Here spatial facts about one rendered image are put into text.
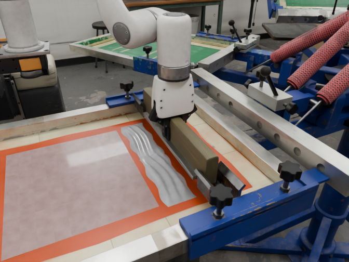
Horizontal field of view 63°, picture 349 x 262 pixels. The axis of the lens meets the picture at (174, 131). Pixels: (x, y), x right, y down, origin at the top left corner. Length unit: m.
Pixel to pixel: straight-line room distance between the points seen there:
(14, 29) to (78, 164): 0.52
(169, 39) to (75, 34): 3.92
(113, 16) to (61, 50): 3.92
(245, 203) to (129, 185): 0.27
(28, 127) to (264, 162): 0.66
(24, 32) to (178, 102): 0.60
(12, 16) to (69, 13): 3.39
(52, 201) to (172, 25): 0.45
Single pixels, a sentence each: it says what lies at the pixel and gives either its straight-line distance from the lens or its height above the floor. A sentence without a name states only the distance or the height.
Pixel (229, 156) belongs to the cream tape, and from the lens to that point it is 0.78.
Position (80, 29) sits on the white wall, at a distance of 4.51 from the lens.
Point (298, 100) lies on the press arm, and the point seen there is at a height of 1.04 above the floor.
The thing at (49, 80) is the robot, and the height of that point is 0.83.
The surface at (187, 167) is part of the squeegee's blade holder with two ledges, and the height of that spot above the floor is 1.00.
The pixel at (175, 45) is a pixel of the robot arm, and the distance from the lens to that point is 0.62.
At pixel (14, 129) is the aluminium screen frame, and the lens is 0.94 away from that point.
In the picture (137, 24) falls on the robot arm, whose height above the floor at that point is 1.29.
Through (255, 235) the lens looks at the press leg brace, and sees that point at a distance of 1.71.
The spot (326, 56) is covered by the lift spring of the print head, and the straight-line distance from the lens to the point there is 1.07.
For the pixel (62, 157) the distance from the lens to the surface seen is 0.82.
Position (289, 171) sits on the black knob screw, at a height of 1.06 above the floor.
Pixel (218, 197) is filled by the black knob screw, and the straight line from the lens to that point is 0.51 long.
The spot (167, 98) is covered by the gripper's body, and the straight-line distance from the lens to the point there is 0.67.
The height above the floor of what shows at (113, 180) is 0.96.
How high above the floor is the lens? 1.41
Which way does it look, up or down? 32 degrees down
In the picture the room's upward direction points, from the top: straight up
